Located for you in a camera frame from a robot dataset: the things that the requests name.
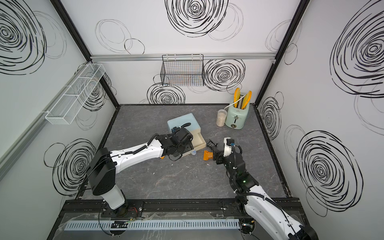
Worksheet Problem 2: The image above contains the white mesh wall shelf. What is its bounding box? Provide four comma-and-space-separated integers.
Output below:
45, 63, 106, 125

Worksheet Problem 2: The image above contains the white slotted cable duct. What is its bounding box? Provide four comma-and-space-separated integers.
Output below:
64, 219, 240, 232

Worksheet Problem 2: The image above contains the orange cookie packet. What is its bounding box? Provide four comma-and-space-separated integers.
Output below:
203, 151, 214, 161

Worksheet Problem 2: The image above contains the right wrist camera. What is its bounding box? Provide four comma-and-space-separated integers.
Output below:
224, 137, 235, 157

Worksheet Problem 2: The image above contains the light blue drawer box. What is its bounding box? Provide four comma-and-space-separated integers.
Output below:
167, 113, 206, 157

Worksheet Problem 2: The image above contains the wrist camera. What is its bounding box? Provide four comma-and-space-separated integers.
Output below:
171, 127, 181, 134
224, 137, 235, 157

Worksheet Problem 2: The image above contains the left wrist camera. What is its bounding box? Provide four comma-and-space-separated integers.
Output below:
171, 127, 181, 134

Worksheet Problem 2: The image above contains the clear jar with oats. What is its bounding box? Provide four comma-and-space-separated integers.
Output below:
216, 109, 228, 127

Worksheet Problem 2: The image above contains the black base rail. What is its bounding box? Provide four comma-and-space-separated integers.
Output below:
61, 197, 304, 217

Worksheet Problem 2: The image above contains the mint green toaster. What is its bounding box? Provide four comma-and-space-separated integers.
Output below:
225, 103, 250, 130

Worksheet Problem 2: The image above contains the black wire wall basket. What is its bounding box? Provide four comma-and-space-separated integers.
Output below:
160, 54, 205, 87

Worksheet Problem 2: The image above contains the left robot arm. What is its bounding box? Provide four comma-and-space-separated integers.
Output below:
86, 123, 194, 217

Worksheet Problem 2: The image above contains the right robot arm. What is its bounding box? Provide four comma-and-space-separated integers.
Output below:
203, 138, 319, 240

